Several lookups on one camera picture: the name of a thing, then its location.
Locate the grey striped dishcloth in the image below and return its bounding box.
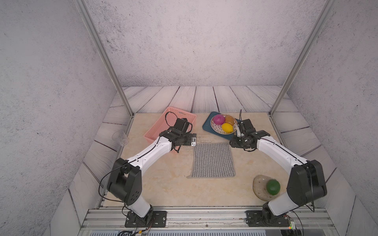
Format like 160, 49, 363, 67
187, 143, 236, 179

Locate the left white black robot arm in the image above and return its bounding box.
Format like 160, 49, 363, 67
106, 118, 196, 222

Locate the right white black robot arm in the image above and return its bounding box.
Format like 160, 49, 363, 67
229, 119, 327, 218

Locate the pink plastic basket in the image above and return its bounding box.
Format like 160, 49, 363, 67
144, 106, 197, 144

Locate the yellow lemon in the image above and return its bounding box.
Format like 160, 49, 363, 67
221, 123, 233, 134

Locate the brown round fruit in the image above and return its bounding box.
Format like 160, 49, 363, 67
224, 115, 236, 125

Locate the white patterned bowl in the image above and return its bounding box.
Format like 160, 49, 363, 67
210, 114, 238, 135

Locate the purple onion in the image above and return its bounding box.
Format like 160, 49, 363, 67
213, 114, 225, 125

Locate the teal rectangular tray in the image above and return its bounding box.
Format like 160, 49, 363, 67
202, 112, 244, 141

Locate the green lime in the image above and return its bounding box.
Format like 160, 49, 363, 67
266, 179, 281, 196

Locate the clear plastic cup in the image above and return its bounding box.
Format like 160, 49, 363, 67
112, 130, 130, 147

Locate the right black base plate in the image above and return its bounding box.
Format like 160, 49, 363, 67
245, 210, 291, 227

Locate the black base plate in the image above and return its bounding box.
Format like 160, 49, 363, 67
125, 210, 167, 228
245, 210, 291, 227

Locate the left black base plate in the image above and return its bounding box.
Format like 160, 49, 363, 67
125, 210, 167, 228

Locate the aluminium front rail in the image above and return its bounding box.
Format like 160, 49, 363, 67
79, 206, 339, 236

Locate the right aluminium frame post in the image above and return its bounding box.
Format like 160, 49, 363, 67
269, 0, 336, 117

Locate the aluminium frame post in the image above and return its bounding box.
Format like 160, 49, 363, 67
74, 0, 134, 118
269, 0, 336, 117

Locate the left aluminium frame post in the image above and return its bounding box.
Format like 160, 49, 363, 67
74, 0, 134, 118

